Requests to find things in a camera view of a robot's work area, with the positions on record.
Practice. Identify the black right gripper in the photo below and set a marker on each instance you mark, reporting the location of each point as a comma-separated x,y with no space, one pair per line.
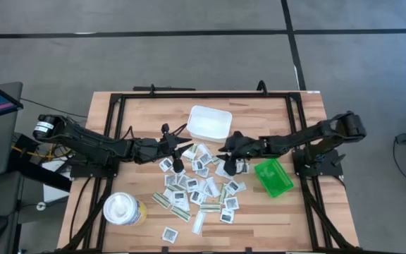
250,148

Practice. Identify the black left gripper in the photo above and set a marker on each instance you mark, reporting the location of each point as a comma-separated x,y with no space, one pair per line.
150,151

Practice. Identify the plain white packet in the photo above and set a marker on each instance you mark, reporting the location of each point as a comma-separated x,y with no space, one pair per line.
203,148
219,171
242,186

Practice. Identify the square alcohol pad packet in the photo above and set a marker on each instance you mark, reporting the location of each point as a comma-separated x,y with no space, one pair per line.
179,197
166,164
231,203
170,235
191,185
227,216
243,167
183,181
197,165
233,186
202,173
197,197
205,159
170,180

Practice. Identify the green striped bandage packet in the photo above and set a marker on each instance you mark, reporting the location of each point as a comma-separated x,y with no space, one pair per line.
180,213
191,152
210,207
223,194
161,200

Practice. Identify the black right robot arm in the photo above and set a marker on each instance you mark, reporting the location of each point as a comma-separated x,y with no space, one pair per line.
305,139

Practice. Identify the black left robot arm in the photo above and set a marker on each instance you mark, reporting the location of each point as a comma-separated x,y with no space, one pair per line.
93,144

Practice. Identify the long white bandage packet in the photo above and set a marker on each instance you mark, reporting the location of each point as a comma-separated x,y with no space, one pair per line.
213,187
198,223

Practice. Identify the white plastic bin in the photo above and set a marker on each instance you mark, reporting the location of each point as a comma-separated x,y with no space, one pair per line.
208,123

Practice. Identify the green plastic basket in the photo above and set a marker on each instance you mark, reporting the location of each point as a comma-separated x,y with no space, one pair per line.
273,178

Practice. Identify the white-lidded yellow wipes canister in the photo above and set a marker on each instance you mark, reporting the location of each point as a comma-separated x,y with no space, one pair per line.
122,210

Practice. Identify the white paper sheet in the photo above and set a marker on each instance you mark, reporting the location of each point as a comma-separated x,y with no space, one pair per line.
53,192

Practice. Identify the black desk crossbar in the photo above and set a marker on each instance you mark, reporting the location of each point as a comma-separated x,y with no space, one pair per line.
41,173

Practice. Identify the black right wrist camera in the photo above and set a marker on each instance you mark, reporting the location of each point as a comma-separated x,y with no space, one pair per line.
238,135

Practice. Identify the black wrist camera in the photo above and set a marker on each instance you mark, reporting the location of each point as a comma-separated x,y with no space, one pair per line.
165,127
238,135

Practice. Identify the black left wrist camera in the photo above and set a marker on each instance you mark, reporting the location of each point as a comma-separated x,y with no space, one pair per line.
165,127

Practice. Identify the black aluminium table frame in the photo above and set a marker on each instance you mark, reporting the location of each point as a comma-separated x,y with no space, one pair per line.
206,95

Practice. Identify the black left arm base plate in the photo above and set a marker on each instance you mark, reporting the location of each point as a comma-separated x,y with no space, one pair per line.
83,171

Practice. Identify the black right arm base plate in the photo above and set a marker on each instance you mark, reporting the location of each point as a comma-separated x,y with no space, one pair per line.
333,169

